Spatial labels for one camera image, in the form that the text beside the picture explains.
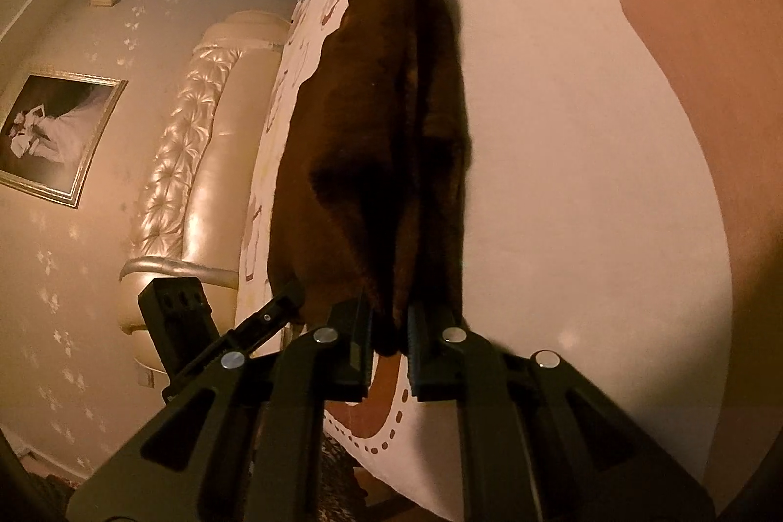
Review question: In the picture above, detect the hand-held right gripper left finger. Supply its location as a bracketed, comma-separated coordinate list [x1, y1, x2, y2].
[66, 293, 375, 522]

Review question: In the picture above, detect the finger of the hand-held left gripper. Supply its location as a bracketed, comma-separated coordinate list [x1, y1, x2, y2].
[220, 280, 306, 363]

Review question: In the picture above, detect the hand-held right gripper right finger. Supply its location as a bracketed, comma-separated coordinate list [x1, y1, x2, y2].
[407, 302, 716, 522]

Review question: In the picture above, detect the brown argyle sweater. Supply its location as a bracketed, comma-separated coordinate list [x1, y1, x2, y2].
[266, 0, 473, 358]

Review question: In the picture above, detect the cream tufted bed headboard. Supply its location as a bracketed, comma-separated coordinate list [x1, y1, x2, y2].
[118, 10, 292, 373]

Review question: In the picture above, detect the white patterned bed sheet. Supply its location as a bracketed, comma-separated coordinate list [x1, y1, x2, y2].
[235, 0, 735, 522]

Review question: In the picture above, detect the framed black-and-white wall picture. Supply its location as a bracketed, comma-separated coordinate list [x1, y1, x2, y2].
[0, 65, 129, 210]

